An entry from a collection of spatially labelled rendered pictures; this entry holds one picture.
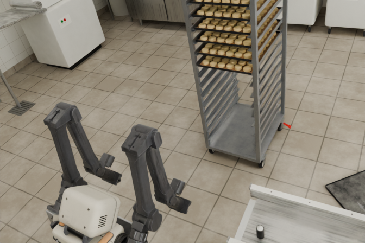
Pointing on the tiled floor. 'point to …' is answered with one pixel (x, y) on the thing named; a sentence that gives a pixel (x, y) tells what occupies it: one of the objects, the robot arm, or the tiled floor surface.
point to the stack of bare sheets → (350, 192)
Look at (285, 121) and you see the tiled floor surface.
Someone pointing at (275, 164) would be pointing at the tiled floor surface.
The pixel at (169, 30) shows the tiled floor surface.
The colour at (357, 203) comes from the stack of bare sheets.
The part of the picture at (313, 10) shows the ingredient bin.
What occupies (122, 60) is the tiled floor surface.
